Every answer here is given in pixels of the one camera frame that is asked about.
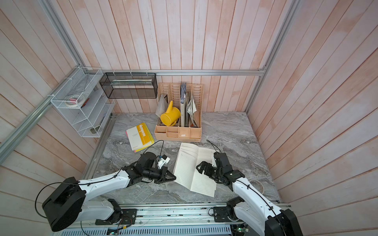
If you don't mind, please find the peach plastic desk organizer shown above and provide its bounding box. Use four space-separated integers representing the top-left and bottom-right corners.
155 83 203 143

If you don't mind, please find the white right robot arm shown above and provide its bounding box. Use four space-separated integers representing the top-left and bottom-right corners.
196 152 303 236

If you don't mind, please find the grey folder in organizer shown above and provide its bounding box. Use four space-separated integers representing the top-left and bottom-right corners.
156 94 168 118

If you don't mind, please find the illustrated book in organizer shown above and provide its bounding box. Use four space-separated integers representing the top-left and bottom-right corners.
187 95 198 127

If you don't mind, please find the tape roll on shelf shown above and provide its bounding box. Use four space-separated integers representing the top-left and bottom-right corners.
64 94 86 108

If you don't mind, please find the yellow plastic watering can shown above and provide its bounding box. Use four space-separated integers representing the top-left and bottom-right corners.
160 101 181 126

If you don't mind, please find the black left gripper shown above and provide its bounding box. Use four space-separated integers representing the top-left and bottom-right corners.
143 166 177 184

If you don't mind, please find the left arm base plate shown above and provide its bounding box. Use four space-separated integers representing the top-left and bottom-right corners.
95 208 137 225

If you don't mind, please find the white wire wall shelf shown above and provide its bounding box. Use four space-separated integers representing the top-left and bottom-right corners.
51 67 115 138

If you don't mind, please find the grey-green book in organizer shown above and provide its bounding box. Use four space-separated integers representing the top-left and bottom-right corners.
180 82 187 127

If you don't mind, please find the black mesh wall basket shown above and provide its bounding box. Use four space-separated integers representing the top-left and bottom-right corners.
99 72 158 99

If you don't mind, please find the cream notebook orange cover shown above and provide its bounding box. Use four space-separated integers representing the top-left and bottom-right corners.
126 123 155 152

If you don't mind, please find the cream lined notebook with holes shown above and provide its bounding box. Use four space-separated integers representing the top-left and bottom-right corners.
173 143 217 197

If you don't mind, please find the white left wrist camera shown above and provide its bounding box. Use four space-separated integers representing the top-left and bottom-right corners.
157 155 170 169

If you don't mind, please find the aluminium frame rail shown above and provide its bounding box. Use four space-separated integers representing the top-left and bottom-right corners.
85 67 265 76

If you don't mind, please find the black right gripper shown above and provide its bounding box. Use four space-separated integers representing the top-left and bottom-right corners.
196 160 224 180

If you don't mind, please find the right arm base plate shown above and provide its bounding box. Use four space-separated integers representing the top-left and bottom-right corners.
213 206 238 223

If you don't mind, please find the clear tape roll on table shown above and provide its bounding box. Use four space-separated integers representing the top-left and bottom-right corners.
249 180 265 194

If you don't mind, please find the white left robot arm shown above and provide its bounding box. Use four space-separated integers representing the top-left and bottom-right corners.
42 152 176 232

